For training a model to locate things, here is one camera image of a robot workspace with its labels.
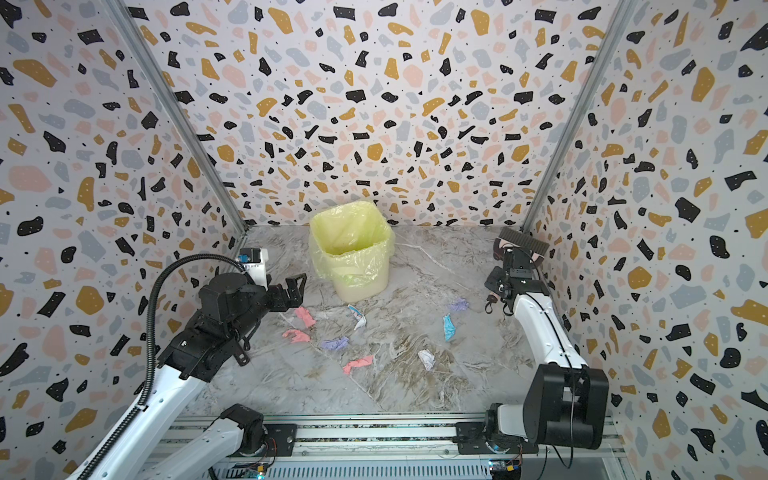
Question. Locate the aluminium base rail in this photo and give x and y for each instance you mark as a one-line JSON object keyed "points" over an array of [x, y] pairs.
{"points": [[396, 446]]}

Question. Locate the aluminium corner post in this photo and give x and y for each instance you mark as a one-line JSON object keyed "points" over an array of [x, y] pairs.
{"points": [[143, 27], [615, 29]]}

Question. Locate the right aluminium corner post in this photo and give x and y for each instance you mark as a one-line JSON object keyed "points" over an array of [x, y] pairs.
{"points": [[615, 29]]}

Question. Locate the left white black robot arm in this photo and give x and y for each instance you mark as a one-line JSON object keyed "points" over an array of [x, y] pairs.
{"points": [[232, 308]]}

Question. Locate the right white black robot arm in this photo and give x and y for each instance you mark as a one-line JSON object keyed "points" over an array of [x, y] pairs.
{"points": [[567, 399]]}

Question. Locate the brown cartoon face hand broom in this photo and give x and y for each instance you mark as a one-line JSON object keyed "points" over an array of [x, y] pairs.
{"points": [[513, 238]]}

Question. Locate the cream bin with green bag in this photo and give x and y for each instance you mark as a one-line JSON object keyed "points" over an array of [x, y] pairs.
{"points": [[351, 246]]}

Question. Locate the teal paper scrap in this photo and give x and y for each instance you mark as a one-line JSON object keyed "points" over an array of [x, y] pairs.
{"points": [[449, 329]]}

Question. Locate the purple paper scrap right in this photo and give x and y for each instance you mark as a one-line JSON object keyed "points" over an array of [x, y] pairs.
{"points": [[460, 305]]}

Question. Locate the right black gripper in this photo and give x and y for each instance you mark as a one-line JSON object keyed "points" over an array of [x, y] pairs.
{"points": [[515, 260]]}

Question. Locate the purple paper scrap centre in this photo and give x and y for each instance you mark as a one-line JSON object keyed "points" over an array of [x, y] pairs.
{"points": [[335, 344]]}

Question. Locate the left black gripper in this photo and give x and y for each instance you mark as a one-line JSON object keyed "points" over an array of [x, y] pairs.
{"points": [[283, 303]]}

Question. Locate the white blue paper scrap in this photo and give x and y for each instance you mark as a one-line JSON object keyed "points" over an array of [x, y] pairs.
{"points": [[360, 319]]}

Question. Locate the dark brown plastic dustpan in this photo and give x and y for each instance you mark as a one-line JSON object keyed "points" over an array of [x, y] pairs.
{"points": [[239, 344]]}

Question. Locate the left aluminium corner post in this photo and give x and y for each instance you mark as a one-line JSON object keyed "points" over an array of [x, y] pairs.
{"points": [[143, 27]]}

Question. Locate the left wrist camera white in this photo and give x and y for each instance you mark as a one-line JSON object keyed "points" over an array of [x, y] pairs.
{"points": [[253, 261]]}

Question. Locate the pink paper scrap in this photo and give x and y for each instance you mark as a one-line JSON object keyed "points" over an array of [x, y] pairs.
{"points": [[296, 336], [358, 363], [305, 316]]}

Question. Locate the pink paper scrap front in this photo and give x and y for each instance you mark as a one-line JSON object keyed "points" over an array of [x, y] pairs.
{"points": [[358, 363]]}

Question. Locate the purple paper scrap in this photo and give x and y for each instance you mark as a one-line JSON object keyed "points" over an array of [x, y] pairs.
{"points": [[335, 344], [460, 305]]}

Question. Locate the pink paper scrap upper left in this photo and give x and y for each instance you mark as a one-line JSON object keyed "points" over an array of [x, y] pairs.
{"points": [[305, 316]]}

